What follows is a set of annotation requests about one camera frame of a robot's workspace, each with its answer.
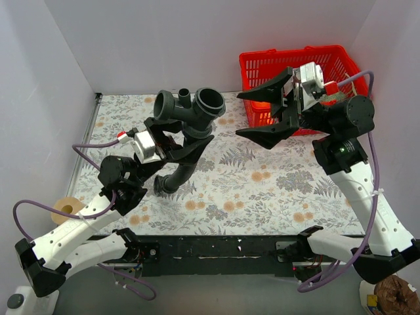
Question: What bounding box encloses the black corrugated hose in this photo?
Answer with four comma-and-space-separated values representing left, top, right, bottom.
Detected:
153, 123, 214, 194

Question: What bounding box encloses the grey tee pipe fitting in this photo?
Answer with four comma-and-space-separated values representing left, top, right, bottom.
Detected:
154, 87, 226, 132

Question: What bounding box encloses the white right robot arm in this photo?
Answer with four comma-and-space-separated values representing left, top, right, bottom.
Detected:
237, 62, 419, 293

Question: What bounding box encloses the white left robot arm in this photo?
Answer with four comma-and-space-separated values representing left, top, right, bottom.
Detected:
14, 117, 214, 298

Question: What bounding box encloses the red plastic basket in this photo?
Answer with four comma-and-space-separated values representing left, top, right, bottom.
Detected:
239, 45, 368, 130

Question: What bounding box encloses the green netted melon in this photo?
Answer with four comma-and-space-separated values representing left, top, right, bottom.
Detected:
320, 81, 357, 104

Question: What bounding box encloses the floral table mat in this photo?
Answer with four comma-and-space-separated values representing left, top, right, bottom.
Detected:
75, 91, 367, 236

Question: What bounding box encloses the beige tape roll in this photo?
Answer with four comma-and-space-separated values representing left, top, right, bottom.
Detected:
51, 196, 85, 225

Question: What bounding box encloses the brown item in white cup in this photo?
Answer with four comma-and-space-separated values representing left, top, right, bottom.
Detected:
359, 274, 419, 315

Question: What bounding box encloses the white grey button device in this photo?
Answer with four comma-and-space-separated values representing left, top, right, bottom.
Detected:
5, 286, 59, 315

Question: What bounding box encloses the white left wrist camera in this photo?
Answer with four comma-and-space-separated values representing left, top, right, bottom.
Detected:
117, 130, 161, 164

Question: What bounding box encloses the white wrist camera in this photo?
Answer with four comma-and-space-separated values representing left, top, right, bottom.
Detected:
293, 62, 339, 113
117, 130, 161, 164

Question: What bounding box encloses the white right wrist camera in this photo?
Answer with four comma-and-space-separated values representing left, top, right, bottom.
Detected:
293, 62, 339, 113

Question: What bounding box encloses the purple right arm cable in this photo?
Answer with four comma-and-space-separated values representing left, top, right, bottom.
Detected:
297, 70, 381, 293

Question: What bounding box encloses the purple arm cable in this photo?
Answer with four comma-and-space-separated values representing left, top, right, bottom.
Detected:
12, 140, 158, 301
297, 70, 381, 293

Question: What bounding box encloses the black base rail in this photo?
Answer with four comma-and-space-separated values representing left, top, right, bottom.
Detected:
111, 234, 326, 276

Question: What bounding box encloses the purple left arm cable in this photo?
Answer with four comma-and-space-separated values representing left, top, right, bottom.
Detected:
12, 140, 158, 301

